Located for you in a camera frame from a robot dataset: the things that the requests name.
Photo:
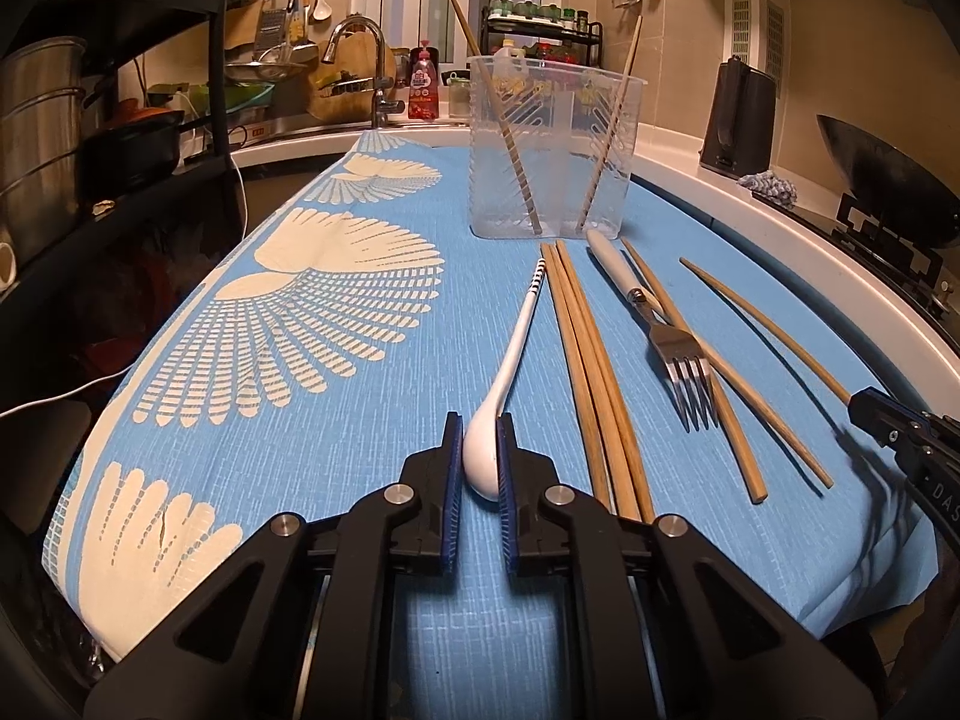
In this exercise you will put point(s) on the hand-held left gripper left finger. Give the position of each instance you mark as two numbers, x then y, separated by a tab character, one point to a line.
452	495

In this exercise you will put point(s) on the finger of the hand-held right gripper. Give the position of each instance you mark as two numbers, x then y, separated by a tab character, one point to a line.
900	424

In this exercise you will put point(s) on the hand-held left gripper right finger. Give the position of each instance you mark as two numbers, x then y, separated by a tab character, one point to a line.
508	495

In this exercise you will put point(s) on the wooden chopstick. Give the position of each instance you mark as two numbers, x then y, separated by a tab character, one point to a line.
609	390
634	45
787	439
741	450
579	390
594	390
464	30
780	334

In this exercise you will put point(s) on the clear plastic utensil container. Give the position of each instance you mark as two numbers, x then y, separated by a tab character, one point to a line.
559	165

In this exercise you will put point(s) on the blue cloth white fan print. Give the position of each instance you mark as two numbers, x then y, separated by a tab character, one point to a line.
360	360

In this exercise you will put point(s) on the black gas stove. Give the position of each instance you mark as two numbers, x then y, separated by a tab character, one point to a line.
892	255

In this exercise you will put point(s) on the black wok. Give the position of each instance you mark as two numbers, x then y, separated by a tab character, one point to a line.
885	180

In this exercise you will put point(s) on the knitted dishcloth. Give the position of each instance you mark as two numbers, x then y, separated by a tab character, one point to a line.
769	187

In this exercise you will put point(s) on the black electric kettle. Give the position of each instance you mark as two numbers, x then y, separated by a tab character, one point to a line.
739	120

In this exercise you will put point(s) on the small green-lidded jar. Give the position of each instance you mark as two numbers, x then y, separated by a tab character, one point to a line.
458	94

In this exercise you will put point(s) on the red dish soap bottle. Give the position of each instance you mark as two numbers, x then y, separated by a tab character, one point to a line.
423	86

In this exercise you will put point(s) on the chrome kitchen faucet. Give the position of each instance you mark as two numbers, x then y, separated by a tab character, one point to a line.
379	82

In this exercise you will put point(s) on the yellow oil jug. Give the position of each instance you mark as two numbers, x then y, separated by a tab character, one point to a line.
508	56

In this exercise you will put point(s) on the wooden cutting board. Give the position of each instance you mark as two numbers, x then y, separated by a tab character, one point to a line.
352	64

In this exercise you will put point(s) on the green plastic basin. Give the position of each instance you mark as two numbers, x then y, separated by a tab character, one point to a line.
225	96

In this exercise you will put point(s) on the steel bowl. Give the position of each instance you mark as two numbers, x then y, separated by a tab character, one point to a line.
270	67

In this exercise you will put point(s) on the black spice rack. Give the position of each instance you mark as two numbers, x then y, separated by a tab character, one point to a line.
592	34

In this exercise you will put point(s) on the row of green-lidded spice jars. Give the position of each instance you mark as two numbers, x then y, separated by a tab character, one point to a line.
536	10

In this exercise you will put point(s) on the metal grater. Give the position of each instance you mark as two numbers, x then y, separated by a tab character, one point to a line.
271	30

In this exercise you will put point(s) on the steel stockpot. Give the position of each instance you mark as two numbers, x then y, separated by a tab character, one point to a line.
37	150

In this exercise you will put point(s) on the black metal shelf rack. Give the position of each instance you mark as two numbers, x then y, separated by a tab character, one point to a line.
202	15

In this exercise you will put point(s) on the wide wall vent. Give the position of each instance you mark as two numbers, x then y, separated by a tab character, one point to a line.
774	49

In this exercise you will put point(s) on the narrow wall vent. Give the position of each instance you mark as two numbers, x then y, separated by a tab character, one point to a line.
742	19

